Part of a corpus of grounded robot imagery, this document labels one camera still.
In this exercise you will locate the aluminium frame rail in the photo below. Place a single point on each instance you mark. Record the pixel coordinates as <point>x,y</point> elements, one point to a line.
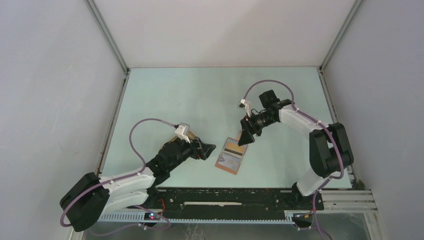
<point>335,201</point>

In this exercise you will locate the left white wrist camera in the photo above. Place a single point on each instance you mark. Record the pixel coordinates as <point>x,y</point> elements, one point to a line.
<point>182,127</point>

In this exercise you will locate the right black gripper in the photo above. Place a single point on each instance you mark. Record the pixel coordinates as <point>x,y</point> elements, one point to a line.
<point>248,124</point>

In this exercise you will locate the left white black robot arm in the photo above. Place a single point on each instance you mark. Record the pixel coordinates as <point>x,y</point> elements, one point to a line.
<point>93,196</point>

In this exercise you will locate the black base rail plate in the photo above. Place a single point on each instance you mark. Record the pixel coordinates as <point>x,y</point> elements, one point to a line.
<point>230,204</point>

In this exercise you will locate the white VIP credit card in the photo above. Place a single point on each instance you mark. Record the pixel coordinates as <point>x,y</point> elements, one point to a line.
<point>230,162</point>

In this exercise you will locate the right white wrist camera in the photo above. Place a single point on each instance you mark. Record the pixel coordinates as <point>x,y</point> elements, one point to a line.
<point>246,106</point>

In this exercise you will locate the tan credit card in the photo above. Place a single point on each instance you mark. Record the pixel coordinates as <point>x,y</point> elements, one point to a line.
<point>233,148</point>

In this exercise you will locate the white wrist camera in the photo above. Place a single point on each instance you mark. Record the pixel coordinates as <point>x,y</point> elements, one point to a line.
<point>182,127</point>
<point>246,106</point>

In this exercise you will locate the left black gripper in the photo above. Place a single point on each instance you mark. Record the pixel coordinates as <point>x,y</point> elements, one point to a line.
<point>200,150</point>

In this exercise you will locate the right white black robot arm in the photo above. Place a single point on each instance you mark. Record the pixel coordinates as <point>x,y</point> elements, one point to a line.
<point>329,148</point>

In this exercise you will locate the yellow oval tray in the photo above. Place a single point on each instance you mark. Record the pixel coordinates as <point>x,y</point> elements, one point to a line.
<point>190,136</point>

